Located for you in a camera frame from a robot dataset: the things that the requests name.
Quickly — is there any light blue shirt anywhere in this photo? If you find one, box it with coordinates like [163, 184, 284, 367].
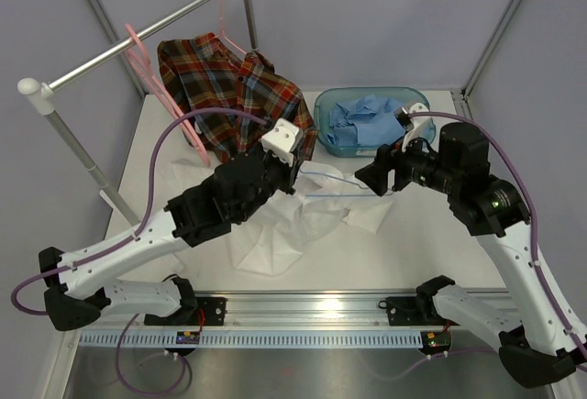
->
[327, 94, 405, 147]

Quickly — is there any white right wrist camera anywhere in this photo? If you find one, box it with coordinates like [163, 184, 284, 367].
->
[394, 103, 433, 151]

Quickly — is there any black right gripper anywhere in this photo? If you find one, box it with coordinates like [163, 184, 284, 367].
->
[355, 127, 461, 197]

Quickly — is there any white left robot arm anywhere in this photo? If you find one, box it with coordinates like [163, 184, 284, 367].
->
[39, 151, 300, 331]

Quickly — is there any white slotted cable duct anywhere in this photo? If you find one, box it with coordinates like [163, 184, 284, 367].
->
[78, 329, 424, 349]

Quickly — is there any pink plastic hanger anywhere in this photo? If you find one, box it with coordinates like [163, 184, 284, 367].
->
[125, 24, 211, 167]

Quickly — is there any teal plastic tub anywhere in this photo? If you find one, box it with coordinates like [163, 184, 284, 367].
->
[314, 87, 430, 158]

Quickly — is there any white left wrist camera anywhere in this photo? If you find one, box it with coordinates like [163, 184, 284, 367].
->
[260, 118, 303, 167]

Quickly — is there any metal clothes rack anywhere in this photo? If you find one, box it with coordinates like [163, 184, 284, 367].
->
[17, 0, 259, 226]

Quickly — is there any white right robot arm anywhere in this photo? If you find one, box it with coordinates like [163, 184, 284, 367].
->
[355, 122, 586, 388]

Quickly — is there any white shirt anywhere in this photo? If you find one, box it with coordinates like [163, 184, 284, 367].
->
[227, 161, 393, 276]

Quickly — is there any aluminium frame rail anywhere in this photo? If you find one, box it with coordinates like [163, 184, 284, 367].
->
[59, 288, 559, 331]

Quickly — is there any pink hanger on rack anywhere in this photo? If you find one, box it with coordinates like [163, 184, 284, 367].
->
[217, 0, 247, 56]

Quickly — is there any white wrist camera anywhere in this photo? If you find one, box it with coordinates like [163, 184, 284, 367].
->
[394, 103, 433, 151]
[260, 118, 303, 167]

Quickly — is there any red plaid shirt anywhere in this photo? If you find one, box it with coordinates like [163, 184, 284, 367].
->
[157, 33, 317, 163]

